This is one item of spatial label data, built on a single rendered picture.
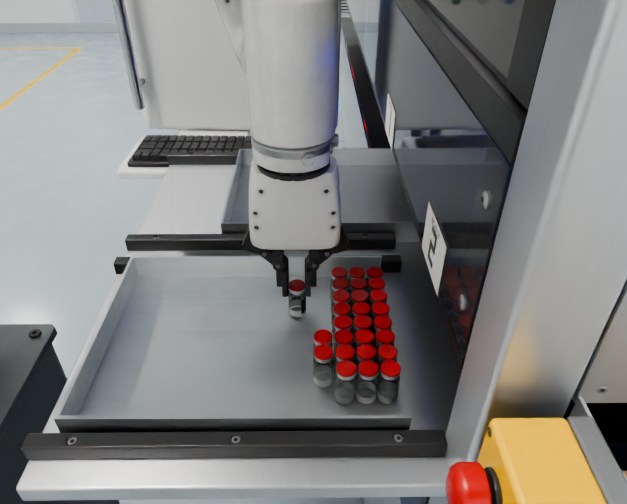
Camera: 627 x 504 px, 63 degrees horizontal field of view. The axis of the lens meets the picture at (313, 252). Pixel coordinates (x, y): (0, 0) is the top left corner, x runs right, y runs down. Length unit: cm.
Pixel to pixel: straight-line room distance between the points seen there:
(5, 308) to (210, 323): 169
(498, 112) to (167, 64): 106
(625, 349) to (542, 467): 10
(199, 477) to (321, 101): 36
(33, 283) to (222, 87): 134
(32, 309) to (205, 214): 145
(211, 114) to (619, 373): 113
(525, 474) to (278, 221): 33
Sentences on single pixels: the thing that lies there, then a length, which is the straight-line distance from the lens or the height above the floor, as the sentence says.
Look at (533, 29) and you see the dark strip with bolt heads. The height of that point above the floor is 126.
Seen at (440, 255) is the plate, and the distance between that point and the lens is 52.
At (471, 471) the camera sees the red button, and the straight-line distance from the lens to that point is 38.
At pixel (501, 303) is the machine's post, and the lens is 37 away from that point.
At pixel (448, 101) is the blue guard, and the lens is 51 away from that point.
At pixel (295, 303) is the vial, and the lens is 64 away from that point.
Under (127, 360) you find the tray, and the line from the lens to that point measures 64.
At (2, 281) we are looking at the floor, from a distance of 245.
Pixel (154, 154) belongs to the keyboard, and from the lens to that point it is 122.
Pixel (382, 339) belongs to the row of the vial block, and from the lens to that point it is 57.
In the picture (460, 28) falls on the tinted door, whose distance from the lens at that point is 53.
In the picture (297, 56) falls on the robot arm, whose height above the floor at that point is 121.
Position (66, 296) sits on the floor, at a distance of 225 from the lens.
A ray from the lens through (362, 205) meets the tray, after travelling 88.
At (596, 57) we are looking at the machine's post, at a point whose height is 126.
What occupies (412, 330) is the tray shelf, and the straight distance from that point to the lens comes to 65.
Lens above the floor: 133
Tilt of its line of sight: 36 degrees down
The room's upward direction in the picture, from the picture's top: straight up
